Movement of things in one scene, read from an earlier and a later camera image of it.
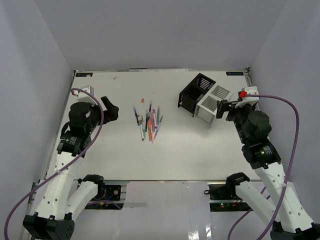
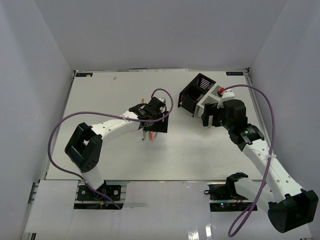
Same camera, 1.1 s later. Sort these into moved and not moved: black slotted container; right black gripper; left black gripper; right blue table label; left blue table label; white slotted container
Moved: left black gripper; right black gripper
Not moved: white slotted container; black slotted container; left blue table label; right blue table label
